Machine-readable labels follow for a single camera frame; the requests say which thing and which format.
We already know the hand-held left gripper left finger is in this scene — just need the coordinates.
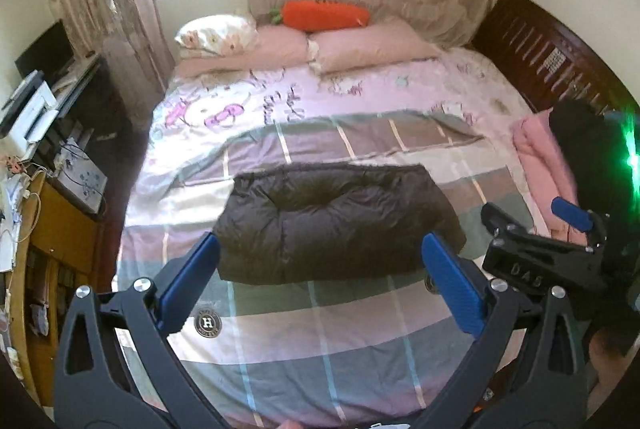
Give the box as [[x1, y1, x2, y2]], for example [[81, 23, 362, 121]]
[[54, 232, 236, 429]]

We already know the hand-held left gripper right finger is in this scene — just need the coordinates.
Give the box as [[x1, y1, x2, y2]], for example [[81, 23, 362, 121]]
[[410, 233, 589, 429]]

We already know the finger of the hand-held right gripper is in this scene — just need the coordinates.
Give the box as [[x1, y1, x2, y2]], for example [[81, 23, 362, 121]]
[[551, 197, 610, 252], [480, 202, 535, 240]]

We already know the brown puffer jacket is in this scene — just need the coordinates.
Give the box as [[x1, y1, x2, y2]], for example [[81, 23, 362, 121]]
[[213, 162, 468, 286]]

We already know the person's right forearm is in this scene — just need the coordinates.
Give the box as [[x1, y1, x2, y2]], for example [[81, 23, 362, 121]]
[[587, 326, 633, 392]]

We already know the round black badge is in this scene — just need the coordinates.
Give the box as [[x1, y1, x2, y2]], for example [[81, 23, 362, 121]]
[[192, 307, 222, 338]]

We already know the pink garment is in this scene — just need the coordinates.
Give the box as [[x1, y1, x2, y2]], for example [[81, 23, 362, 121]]
[[510, 113, 583, 245]]

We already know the black garment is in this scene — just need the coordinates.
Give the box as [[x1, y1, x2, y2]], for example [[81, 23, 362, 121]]
[[547, 101, 621, 215]]

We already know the wooden cabinet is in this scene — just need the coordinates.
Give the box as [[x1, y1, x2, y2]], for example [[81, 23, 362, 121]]
[[0, 171, 108, 410]]

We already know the plaid blanket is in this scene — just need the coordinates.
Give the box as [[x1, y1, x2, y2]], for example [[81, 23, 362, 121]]
[[112, 109, 551, 429]]

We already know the white printed box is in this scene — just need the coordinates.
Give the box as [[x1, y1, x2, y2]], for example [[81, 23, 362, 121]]
[[52, 138, 109, 215]]

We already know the dark wooden headboard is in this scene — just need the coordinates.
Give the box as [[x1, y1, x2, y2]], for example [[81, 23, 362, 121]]
[[470, 0, 640, 120]]

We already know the pink pillow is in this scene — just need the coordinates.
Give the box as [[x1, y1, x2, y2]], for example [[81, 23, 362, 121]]
[[177, 29, 310, 78], [307, 19, 443, 76]]

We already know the white printer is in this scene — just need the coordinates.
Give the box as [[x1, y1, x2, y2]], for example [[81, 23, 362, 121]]
[[0, 70, 61, 146]]

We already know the white floral pillow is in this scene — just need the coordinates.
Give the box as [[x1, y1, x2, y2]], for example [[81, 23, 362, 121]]
[[174, 15, 258, 58]]

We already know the orange carrot plush pillow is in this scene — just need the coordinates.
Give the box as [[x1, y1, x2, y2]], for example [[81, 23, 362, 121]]
[[268, 0, 373, 34]]

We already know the black monitor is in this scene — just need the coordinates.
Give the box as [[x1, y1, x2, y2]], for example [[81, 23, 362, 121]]
[[14, 20, 76, 80]]

